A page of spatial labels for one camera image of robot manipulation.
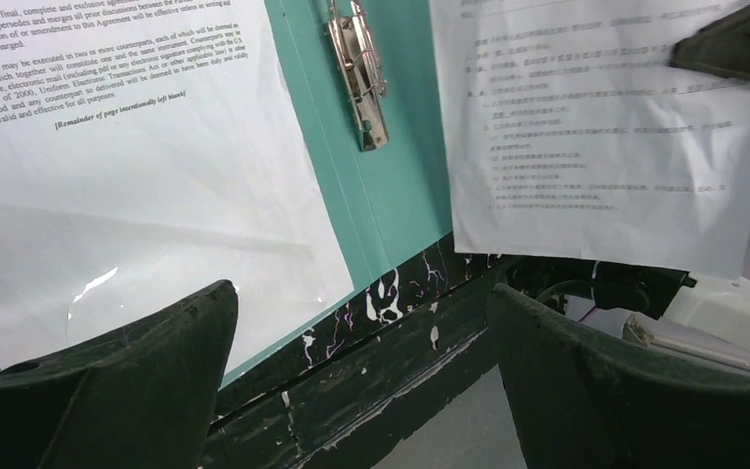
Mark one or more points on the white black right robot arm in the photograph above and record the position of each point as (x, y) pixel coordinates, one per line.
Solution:
(672, 304)

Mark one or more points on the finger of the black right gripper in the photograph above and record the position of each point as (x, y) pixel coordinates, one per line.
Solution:
(721, 48)

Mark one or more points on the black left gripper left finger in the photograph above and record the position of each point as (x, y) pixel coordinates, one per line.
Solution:
(140, 396)

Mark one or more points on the printed white paper sheet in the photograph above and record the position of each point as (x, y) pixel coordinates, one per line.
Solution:
(147, 149)

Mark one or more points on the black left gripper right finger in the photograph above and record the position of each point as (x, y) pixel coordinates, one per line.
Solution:
(581, 398)

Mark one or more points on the metal folder clip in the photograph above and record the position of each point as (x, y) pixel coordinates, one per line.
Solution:
(360, 66)

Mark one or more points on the teal paper folder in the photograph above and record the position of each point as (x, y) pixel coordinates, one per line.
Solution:
(384, 205)

